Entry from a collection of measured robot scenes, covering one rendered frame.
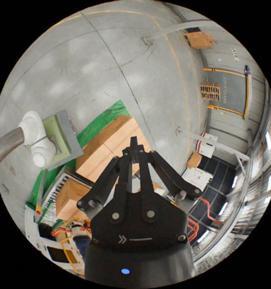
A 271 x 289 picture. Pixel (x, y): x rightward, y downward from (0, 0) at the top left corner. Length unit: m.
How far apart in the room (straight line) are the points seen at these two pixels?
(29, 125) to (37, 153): 0.17
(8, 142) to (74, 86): 1.39
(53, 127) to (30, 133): 0.28
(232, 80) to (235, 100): 1.66
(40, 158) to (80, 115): 1.17
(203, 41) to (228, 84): 4.16
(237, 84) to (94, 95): 9.16
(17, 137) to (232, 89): 9.58
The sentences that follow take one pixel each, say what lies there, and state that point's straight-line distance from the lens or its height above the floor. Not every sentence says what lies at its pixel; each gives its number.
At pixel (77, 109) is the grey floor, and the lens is 1.64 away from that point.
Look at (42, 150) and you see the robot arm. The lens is 0.64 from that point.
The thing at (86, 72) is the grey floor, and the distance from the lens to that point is 1.79.
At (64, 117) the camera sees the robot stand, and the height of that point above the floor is 0.75.
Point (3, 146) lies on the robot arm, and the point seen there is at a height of 1.30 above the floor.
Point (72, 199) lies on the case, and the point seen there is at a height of 0.94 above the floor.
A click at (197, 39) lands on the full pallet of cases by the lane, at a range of 6.56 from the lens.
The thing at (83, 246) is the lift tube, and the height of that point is 1.45.
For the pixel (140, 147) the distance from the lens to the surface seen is 0.17.
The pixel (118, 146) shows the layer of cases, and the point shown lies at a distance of 1.31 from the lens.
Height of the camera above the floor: 1.64
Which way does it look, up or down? 48 degrees down
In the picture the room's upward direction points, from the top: 121 degrees clockwise
